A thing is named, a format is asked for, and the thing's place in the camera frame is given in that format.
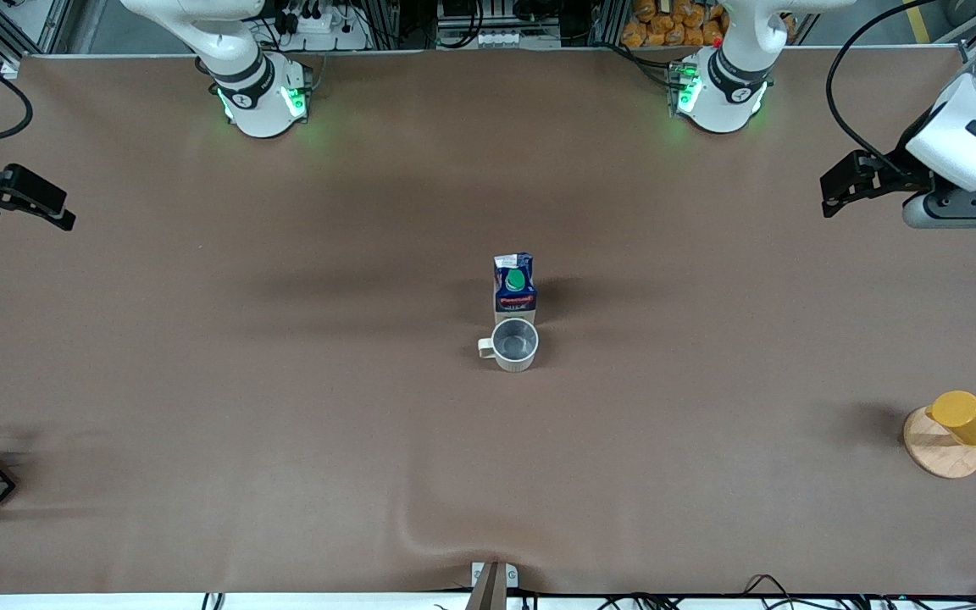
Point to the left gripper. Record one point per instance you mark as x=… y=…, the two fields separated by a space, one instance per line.
x=895 y=170

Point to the blue milk carton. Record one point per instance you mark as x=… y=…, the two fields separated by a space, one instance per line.
x=515 y=296

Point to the cream mug with grey inside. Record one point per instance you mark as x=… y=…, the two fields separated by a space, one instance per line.
x=513 y=343

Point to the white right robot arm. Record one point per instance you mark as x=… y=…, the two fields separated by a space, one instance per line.
x=259 y=102

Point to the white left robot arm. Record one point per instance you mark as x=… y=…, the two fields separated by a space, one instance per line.
x=721 y=93

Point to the yellow cup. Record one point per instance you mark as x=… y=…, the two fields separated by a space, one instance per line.
x=967 y=417

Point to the wooden cup stand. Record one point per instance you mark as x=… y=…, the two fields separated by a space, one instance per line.
x=941 y=457

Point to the bag of orange bread rolls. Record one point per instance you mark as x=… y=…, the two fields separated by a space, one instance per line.
x=666 y=30

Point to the brown table cloth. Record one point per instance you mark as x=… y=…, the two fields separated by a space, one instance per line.
x=285 y=424

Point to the white power strip with plugs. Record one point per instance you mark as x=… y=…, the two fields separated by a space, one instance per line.
x=318 y=24

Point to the small white power strip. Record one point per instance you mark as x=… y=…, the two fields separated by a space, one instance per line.
x=501 y=38

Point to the metal clamp bracket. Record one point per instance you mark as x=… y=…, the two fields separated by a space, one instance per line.
x=496 y=585

